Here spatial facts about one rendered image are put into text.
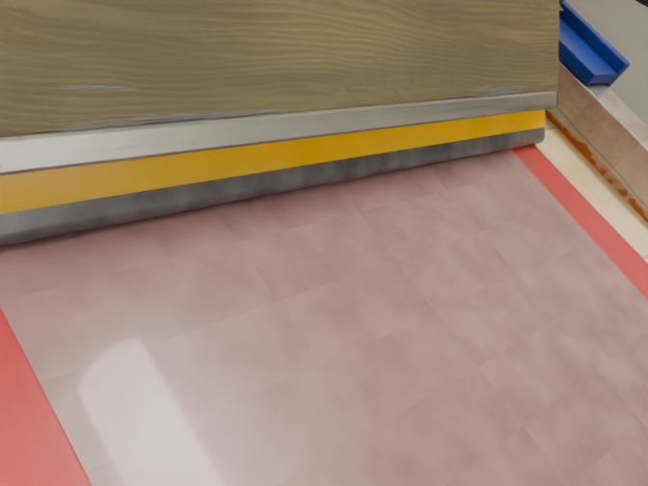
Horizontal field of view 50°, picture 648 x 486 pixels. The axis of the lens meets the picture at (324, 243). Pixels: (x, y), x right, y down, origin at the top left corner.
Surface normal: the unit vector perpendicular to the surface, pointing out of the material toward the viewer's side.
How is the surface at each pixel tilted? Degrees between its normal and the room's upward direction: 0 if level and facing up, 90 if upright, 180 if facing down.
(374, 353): 0
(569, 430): 0
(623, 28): 90
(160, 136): 45
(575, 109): 90
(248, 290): 0
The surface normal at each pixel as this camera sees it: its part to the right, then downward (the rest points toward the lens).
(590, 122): -0.69, 0.19
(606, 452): 0.47, -0.62
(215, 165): 0.73, 0.11
